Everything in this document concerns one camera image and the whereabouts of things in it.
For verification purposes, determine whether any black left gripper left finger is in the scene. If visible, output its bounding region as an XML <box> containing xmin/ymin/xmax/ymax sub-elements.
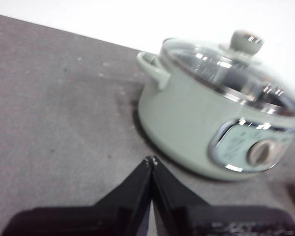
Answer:
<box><xmin>1</xmin><ymin>156</ymin><xmax>155</xmax><ymax>236</ymax></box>

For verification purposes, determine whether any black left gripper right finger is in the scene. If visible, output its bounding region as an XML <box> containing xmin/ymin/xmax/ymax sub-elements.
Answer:
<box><xmin>151</xmin><ymin>156</ymin><xmax>295</xmax><ymax>236</ymax></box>

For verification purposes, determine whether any glass lid with green knob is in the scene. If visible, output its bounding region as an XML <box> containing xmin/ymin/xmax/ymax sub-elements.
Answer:
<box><xmin>161</xmin><ymin>29</ymin><xmax>295</xmax><ymax>118</ymax></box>

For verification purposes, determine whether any pale green electric pot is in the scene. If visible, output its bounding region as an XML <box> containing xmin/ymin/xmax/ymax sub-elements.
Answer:
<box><xmin>137</xmin><ymin>38</ymin><xmax>295</xmax><ymax>182</ymax></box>

